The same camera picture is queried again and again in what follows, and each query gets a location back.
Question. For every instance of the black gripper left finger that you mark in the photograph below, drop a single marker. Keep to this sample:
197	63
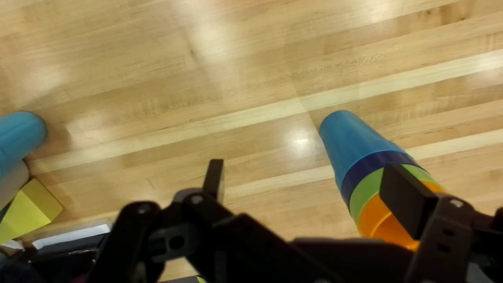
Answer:
214	179

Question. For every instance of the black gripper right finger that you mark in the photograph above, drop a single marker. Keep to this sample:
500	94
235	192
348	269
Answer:
409	200

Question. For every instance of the orange plastic cup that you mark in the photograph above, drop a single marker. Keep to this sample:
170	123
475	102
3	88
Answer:
378	222

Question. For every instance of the green plastic cup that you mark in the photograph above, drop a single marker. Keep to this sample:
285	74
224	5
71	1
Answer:
368	187

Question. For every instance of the dark blue plastic cup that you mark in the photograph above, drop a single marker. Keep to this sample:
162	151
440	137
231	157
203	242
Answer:
349	176

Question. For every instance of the light blue plastic cup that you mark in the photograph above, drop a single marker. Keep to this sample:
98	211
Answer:
349	138

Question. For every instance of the stack of light blue cups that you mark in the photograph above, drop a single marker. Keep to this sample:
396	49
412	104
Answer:
21	132

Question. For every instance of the black notebook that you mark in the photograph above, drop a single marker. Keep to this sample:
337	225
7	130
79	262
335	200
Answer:
68	242

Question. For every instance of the yellow sticky note pad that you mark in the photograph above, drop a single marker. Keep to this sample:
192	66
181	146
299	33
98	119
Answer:
32	207

